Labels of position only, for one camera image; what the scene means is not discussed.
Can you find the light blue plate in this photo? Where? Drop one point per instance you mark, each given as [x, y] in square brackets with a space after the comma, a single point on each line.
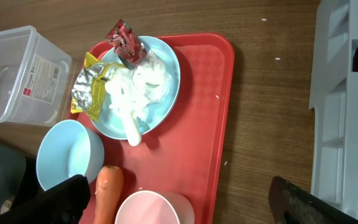
[109, 122]

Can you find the orange carrot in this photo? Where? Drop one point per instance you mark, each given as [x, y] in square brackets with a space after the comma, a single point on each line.
[109, 184]

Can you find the pink cup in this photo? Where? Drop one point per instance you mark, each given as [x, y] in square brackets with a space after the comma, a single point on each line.
[149, 207]

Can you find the yellow foil wrapper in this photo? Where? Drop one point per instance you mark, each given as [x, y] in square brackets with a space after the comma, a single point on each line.
[88, 91]

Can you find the grey dishwasher rack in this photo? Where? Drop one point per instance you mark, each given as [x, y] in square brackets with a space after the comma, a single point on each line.
[334, 100]

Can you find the white tissue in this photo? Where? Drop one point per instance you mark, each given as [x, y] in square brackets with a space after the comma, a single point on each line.
[140, 87]

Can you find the clear plastic storage bin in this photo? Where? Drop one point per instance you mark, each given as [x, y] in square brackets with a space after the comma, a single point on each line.
[33, 77]

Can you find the red serving tray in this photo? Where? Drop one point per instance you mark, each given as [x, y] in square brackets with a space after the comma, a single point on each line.
[183, 153]

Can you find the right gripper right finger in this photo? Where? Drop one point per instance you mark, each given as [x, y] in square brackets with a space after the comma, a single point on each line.
[290, 204]

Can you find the light blue bowl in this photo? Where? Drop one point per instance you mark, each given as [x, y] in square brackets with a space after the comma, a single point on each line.
[68, 149]

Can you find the red snack wrapper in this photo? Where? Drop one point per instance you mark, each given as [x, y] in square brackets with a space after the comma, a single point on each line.
[126, 44]

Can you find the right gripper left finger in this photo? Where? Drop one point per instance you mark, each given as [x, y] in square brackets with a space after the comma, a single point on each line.
[63, 203]

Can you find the black waste tray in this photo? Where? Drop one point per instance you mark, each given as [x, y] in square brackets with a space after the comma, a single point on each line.
[17, 176]

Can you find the white plastic spoon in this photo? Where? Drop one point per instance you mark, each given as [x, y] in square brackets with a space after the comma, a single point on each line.
[130, 128]

